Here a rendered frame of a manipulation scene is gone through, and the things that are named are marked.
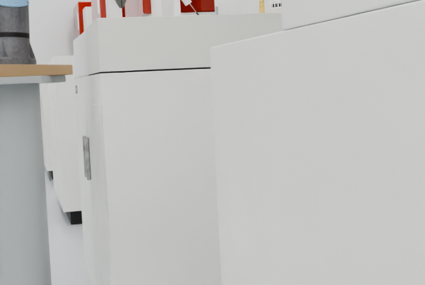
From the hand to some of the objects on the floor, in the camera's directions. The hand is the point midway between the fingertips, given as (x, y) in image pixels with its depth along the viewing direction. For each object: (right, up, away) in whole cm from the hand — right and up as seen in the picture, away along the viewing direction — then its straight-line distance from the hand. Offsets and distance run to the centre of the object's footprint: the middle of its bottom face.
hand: (119, 4), depth 265 cm
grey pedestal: (-34, -109, -32) cm, 118 cm away
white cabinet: (+23, -104, +7) cm, 107 cm away
